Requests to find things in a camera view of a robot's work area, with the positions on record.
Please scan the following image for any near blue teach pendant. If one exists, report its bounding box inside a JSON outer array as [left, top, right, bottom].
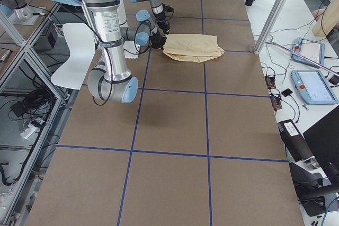
[[291, 70, 338, 105]]

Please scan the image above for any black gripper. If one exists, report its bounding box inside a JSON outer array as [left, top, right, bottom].
[[151, 33, 166, 49], [155, 13, 170, 34]]

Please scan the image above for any white chair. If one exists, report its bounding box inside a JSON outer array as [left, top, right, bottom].
[[51, 23, 95, 90]]

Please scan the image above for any white power strip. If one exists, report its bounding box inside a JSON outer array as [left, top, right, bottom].
[[20, 119, 42, 139]]

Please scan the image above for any far blue teach pendant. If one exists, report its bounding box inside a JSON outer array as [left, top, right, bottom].
[[292, 37, 325, 65]]

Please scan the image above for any orange circuit board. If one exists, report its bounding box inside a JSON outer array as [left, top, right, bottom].
[[265, 76, 276, 89]]

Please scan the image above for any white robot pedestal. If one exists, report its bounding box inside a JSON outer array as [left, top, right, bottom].
[[117, 0, 140, 59]]

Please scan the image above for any cream long-sleeve graphic shirt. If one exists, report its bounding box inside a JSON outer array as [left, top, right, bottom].
[[163, 34, 225, 63]]

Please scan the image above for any blue teach pendant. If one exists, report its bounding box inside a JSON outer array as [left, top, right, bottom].
[[292, 37, 325, 65], [291, 70, 338, 105]]

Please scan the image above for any aluminium frame post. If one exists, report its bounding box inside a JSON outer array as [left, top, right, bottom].
[[253, 0, 287, 55]]

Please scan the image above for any black monitor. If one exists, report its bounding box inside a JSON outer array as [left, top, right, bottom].
[[288, 108, 339, 219]]

